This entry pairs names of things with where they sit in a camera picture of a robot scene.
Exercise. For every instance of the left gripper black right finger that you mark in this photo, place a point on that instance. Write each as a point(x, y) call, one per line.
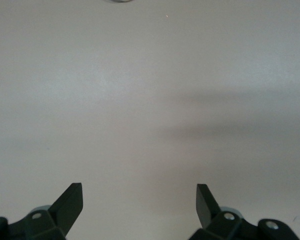
point(207, 215)

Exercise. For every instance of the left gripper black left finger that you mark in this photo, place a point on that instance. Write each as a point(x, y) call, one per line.
point(62, 215)

